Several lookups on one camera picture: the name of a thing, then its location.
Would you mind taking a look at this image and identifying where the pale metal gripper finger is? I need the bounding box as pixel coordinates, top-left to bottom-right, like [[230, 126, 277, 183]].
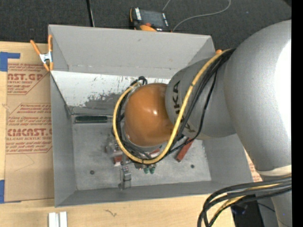
[[105, 136, 121, 156], [118, 161, 133, 191]]

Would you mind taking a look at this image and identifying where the red-brown flat block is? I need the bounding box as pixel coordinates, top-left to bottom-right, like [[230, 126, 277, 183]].
[[174, 138, 194, 163]]

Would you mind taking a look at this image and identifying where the brown cardboard board, red print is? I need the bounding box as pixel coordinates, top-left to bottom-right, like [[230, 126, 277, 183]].
[[0, 41, 55, 203]]

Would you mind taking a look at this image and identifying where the dark green flat block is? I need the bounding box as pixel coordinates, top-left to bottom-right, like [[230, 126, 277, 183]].
[[74, 115, 108, 124]]

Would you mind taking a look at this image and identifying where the grey metal bin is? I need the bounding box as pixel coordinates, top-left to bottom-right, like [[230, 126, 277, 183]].
[[48, 24, 255, 208]]

